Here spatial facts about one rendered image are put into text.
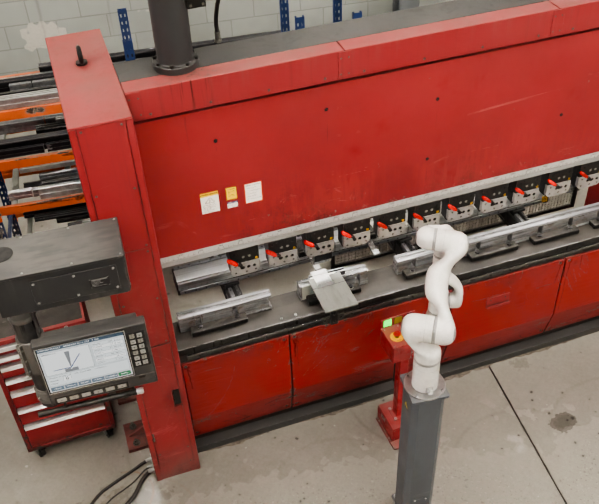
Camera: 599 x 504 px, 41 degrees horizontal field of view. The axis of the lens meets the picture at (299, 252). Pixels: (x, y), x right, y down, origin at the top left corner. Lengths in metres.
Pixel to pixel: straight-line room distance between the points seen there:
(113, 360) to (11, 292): 0.53
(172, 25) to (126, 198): 0.72
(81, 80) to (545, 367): 3.32
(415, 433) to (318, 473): 0.94
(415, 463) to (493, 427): 0.97
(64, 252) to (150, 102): 0.72
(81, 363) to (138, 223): 0.62
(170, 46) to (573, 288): 2.92
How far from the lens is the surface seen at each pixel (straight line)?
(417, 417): 3.84
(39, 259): 3.17
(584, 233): 4.98
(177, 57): 3.44
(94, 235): 3.22
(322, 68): 3.57
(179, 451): 4.61
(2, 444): 5.20
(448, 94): 3.95
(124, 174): 3.34
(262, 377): 4.50
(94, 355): 3.40
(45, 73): 5.53
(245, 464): 4.77
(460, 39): 3.82
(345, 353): 4.60
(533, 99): 4.24
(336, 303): 4.15
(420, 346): 3.57
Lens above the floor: 3.89
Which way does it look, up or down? 40 degrees down
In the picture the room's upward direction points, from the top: 3 degrees counter-clockwise
